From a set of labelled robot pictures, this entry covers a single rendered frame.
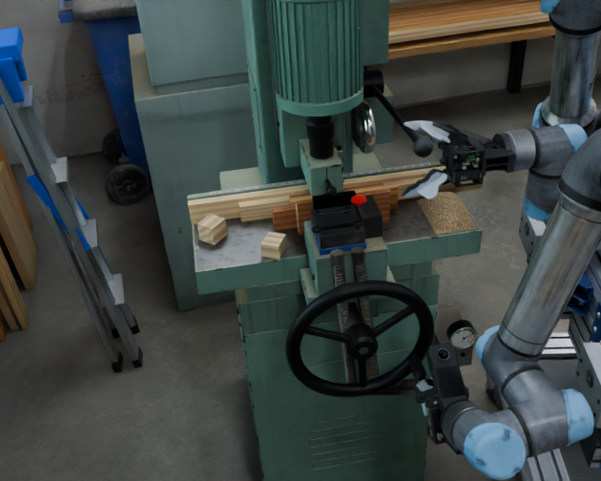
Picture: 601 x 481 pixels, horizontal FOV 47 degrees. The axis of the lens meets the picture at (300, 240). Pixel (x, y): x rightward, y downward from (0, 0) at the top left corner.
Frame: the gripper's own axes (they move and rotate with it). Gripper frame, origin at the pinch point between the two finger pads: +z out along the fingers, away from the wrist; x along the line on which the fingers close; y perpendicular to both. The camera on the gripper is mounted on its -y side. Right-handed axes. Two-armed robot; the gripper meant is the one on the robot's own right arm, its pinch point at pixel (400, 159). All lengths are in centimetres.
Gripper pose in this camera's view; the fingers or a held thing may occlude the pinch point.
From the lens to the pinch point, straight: 134.1
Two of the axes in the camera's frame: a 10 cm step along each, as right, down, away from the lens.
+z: -9.8, 1.4, -1.1
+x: 0.6, 8.4, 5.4
